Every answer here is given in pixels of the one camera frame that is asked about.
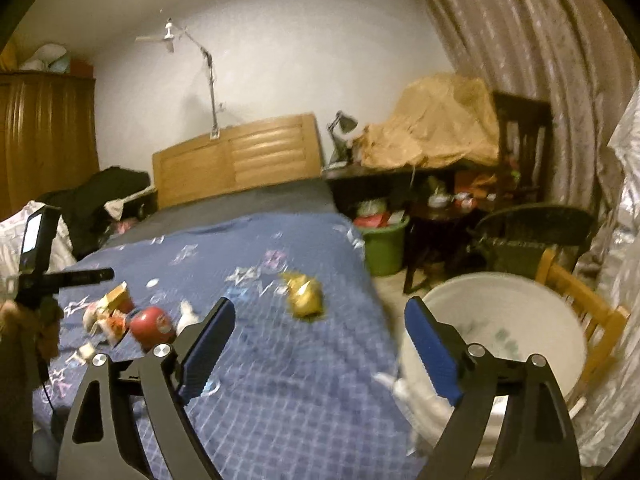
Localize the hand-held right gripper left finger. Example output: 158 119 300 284
56 296 237 480

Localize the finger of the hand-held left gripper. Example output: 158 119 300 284
15 268 116 306
20 205 62 281

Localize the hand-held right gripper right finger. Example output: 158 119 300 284
404 296 583 480

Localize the white plastic bucket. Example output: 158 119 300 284
395 272 588 468

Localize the person's left hand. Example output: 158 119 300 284
0 300 63 361

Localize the small white paper scrap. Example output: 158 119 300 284
177 300 201 332

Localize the red round toy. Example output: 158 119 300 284
129 306 177 352

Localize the black clothes pile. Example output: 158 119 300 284
37 166 153 261

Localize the blue checked blanket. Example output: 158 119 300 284
32 212 426 480

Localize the brown wooden wardrobe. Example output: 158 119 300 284
0 72 101 221

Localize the gold foil wrapper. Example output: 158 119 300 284
277 271 325 318

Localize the green plastic bin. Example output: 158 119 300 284
357 217 411 277

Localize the dark round side table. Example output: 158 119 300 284
402 200 481 293

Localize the grey bedsheet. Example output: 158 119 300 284
107 180 336 248

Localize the black wicker chair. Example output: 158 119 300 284
470 203 598 281

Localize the light wooden chair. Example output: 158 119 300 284
535 249 631 411

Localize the white pillow bundle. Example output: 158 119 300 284
20 44 68 72

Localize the orange plastic bag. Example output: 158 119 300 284
0 35 23 73

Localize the dark wooden desk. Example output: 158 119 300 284
322 160 501 216

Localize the wooden headboard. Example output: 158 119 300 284
152 113 323 209

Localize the metal clamp pole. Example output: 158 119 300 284
160 10 226 141

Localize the orange cover cloth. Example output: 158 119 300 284
360 74 501 168

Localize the silver foil sheet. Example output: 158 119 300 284
570 85 640 466

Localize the dark wooden chair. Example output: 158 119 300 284
492 91 553 201

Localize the white ceiling fan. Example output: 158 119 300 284
135 17 188 53

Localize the black desk lamp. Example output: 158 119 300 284
327 110 359 166

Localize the patterned beige curtain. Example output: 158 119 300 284
415 0 640 261

